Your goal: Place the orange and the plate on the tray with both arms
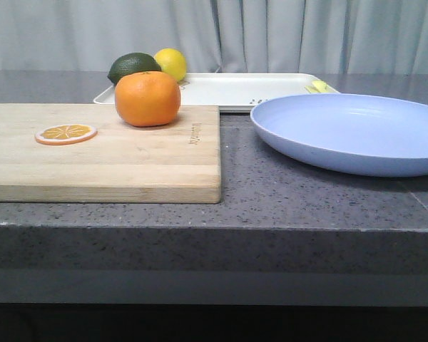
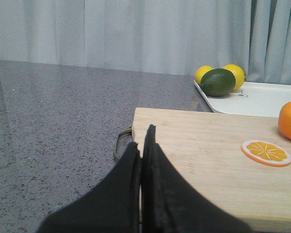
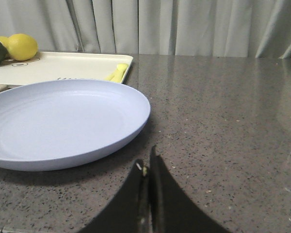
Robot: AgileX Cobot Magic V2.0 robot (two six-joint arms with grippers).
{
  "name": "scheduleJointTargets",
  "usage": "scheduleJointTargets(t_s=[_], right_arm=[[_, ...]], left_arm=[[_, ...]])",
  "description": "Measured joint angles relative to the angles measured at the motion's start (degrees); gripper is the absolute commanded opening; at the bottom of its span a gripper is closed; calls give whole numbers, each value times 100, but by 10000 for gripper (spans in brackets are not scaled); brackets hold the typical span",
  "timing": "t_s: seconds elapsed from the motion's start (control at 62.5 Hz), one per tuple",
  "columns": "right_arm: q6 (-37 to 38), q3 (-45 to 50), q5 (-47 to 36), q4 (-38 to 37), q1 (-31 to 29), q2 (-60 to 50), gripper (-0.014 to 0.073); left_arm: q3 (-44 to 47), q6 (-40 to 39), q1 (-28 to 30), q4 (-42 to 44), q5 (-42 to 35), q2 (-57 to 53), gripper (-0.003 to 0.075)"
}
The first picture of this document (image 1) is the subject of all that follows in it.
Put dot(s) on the yellow lemon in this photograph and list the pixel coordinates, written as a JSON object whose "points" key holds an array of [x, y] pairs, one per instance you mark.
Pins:
{"points": [[172, 62]]}

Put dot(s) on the grey curtain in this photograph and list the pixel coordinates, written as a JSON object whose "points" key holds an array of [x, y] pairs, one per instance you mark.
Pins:
{"points": [[227, 36]]}

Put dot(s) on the light blue plate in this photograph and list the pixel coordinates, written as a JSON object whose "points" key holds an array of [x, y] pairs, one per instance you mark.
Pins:
{"points": [[356, 134]]}

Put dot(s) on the orange slice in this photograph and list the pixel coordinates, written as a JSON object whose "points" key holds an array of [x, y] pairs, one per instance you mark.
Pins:
{"points": [[65, 134]]}

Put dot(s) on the pale yellow utensil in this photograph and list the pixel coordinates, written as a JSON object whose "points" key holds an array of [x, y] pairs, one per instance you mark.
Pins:
{"points": [[311, 89], [319, 86]]}

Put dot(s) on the whole orange fruit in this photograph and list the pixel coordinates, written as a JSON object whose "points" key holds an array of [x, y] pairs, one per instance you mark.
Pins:
{"points": [[147, 99]]}

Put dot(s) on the white rectangular tray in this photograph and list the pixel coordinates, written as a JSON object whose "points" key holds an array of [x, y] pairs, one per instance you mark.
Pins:
{"points": [[240, 92]]}

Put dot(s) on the wooden cutting board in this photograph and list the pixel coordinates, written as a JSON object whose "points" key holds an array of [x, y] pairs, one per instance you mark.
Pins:
{"points": [[174, 163]]}

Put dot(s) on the dark green lime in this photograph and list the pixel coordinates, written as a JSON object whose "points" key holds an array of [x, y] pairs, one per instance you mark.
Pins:
{"points": [[130, 63]]}

